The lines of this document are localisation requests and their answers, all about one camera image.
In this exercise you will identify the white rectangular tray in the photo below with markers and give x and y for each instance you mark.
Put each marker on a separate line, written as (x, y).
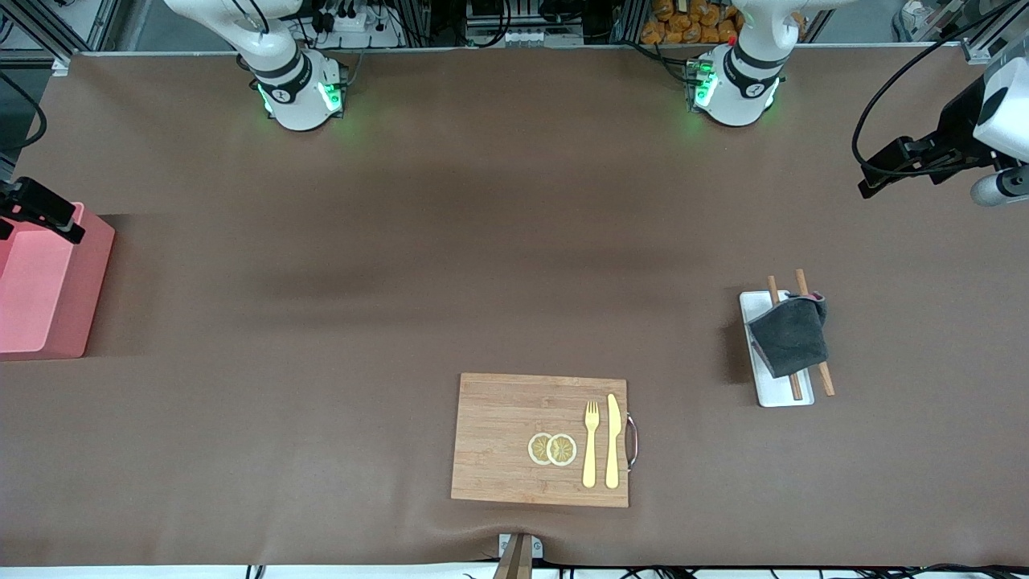
(768, 392)

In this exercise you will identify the dark grey cloth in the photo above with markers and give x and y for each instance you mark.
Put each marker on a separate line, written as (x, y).
(792, 338)

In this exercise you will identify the lemon slice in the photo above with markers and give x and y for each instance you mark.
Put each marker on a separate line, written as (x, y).
(537, 449)
(563, 449)

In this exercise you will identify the aluminium table edge bracket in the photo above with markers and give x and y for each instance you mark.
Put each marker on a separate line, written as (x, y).
(537, 547)

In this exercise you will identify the pink plastic box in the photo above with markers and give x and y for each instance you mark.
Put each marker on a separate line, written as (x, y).
(40, 289)

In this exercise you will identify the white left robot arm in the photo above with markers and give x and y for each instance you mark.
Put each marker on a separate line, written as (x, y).
(739, 96)

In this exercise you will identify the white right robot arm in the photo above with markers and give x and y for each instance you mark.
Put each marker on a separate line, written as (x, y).
(297, 104)

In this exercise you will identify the white power strip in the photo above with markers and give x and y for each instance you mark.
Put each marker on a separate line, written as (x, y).
(370, 36)

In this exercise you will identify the yellow fork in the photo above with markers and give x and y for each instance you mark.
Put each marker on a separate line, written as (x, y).
(591, 450)

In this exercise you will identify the black electronics box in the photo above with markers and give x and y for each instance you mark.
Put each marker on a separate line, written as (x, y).
(490, 12)

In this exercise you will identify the brown wooden bar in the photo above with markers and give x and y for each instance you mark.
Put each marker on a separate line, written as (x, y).
(514, 563)

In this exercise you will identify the white terminal block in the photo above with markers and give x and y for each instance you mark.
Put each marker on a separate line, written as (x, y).
(526, 38)

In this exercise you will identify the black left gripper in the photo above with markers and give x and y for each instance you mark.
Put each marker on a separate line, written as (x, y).
(956, 127)

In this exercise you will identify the aluminium frame post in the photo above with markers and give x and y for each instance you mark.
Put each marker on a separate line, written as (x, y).
(977, 52)
(63, 64)

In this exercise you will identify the yellow knife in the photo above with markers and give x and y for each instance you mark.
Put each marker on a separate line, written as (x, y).
(612, 442)

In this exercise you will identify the orange snack pile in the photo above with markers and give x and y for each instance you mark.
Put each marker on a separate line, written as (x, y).
(683, 28)

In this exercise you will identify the wooden cutting board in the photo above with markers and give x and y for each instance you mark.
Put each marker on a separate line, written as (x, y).
(498, 434)

